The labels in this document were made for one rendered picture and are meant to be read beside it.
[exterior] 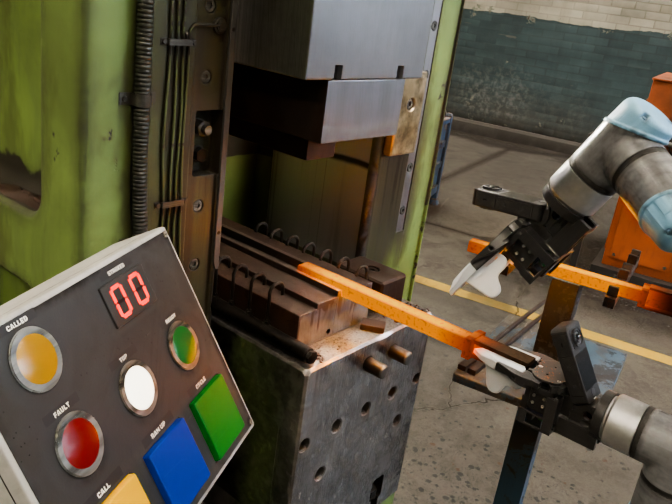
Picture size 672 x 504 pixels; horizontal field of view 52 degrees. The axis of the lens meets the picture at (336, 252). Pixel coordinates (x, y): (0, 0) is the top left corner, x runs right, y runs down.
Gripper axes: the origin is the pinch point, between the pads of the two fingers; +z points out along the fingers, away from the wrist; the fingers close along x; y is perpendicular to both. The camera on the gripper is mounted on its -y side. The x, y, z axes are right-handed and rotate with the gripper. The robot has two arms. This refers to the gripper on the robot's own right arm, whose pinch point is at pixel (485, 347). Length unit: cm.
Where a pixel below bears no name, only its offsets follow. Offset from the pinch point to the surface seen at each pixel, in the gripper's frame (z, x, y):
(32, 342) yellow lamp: 12, -66, -18
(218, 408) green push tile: 11.8, -43.9, -1.8
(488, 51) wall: 374, 694, 3
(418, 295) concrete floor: 135, 212, 101
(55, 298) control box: 15, -62, -20
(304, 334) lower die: 27.7, -10.5, 6.2
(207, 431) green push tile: 10.0, -47.1, -1.1
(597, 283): -2.8, 39.4, -1.7
